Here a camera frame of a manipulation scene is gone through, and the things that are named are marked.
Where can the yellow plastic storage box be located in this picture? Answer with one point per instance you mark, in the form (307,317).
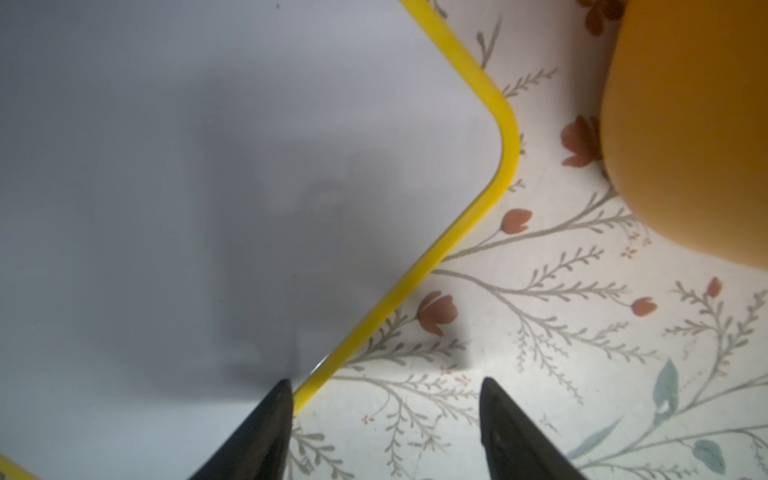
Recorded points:
(684,123)

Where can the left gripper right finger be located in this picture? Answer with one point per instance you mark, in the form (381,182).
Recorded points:
(515,448)

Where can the floral table mat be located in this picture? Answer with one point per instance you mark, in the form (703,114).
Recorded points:
(638,359)

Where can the whiteboard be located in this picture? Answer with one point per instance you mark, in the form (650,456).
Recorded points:
(202,198)

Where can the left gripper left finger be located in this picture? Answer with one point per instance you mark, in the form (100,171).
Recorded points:
(259,447)

